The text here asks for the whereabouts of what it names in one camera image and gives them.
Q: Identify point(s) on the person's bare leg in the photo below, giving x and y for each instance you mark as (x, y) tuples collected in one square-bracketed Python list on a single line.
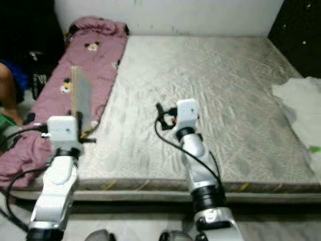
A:
[(10, 98)]

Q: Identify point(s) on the grey robot leg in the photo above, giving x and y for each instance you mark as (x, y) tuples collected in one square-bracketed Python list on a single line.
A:
[(174, 236), (100, 236)]

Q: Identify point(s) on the grey right robot leg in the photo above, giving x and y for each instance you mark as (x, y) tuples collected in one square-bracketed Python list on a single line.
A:
[(174, 236)]

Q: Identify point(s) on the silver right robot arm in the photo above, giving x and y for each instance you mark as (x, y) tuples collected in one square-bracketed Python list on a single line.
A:
[(200, 160)]

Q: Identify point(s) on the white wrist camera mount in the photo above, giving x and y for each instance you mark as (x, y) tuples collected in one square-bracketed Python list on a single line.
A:
[(188, 113), (64, 131)]

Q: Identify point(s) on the cream pillow with writing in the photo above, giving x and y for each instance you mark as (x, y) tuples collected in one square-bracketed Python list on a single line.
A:
[(301, 105)]

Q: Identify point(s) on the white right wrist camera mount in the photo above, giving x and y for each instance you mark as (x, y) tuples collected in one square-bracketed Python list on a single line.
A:
[(188, 113)]

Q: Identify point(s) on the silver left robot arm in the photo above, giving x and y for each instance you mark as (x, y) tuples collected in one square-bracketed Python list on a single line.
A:
[(55, 196)]

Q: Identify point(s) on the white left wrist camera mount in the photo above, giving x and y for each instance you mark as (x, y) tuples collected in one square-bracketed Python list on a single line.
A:
[(64, 131)]

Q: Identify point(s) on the mauve cartoon print blanket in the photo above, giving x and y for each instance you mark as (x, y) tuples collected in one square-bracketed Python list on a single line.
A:
[(52, 108)]

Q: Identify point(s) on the grey quilted mattress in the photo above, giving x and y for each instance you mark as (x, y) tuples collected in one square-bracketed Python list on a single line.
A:
[(205, 75)]

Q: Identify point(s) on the black printed bag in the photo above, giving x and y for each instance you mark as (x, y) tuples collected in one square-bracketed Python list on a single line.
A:
[(41, 78)]

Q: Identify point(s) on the black tufted headboard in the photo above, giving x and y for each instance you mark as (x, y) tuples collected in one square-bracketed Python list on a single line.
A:
[(298, 20)]

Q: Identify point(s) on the person's blue shorts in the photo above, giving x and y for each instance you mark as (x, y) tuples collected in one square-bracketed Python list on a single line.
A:
[(21, 80)]

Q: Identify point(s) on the grey left robot leg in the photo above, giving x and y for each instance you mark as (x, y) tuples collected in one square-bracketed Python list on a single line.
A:
[(100, 236)]

